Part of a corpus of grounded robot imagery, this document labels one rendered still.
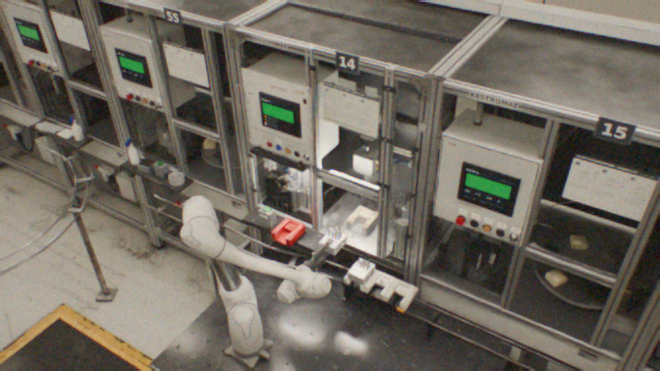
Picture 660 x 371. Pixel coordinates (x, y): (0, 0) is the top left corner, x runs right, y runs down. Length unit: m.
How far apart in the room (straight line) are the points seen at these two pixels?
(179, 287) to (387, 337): 1.85
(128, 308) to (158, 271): 0.38
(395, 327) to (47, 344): 2.35
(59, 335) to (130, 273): 0.65
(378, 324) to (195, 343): 0.96
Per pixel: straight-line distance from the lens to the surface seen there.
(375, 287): 3.10
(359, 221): 3.34
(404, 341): 3.08
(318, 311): 3.19
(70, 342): 4.29
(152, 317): 4.25
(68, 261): 4.89
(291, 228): 3.27
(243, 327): 2.85
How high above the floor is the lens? 3.12
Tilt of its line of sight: 38 degrees down
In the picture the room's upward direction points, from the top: 1 degrees counter-clockwise
